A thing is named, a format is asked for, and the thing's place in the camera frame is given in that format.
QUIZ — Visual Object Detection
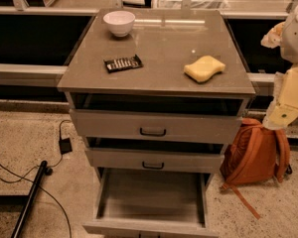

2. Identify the white ceramic bowl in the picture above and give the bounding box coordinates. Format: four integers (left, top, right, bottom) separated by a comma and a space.
103, 11, 135, 37

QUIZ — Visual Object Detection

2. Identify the grey drawer cabinet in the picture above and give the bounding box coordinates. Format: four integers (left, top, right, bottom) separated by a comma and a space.
57, 7, 257, 238

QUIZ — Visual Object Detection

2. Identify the black power adapter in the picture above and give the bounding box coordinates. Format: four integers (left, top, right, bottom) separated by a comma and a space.
59, 138, 73, 155

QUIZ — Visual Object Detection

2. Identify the middle grey drawer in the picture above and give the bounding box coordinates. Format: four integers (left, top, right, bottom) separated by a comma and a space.
85, 149, 224, 174

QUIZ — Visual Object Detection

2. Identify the orange backpack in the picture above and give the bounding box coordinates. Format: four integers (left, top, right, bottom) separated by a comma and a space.
221, 118, 290, 219

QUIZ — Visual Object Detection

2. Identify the bottom grey open drawer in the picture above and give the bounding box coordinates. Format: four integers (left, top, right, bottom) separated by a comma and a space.
83, 169, 219, 238

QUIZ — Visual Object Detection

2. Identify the yellow sponge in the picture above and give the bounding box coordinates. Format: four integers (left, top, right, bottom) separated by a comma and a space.
184, 56, 225, 83

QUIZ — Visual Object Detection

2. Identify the black cable on floor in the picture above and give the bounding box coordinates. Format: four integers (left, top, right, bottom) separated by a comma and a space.
0, 119, 74, 238

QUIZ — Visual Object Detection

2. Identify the top grey drawer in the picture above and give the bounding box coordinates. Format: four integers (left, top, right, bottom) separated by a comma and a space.
70, 109, 241, 144

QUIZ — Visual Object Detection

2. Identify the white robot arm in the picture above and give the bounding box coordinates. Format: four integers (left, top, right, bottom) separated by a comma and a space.
260, 5, 298, 130

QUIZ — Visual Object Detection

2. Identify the black pole on floor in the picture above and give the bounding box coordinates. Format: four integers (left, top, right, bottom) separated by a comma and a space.
11, 161, 48, 238

